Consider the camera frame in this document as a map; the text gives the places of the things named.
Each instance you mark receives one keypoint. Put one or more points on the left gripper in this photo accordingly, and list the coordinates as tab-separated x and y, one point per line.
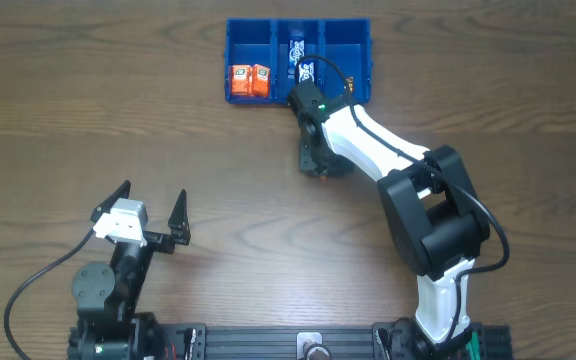
158	241

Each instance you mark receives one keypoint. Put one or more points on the orange candy box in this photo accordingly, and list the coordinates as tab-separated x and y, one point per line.
261	81
241	81

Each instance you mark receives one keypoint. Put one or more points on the blue candy pack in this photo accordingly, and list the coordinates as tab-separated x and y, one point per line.
296	50
308	72

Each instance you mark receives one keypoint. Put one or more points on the blue tray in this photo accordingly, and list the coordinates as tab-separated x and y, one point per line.
248	45

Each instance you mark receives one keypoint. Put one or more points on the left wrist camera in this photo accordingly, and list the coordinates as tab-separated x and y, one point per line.
123	220

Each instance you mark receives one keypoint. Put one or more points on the mounting rail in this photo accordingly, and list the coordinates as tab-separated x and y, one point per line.
258	342

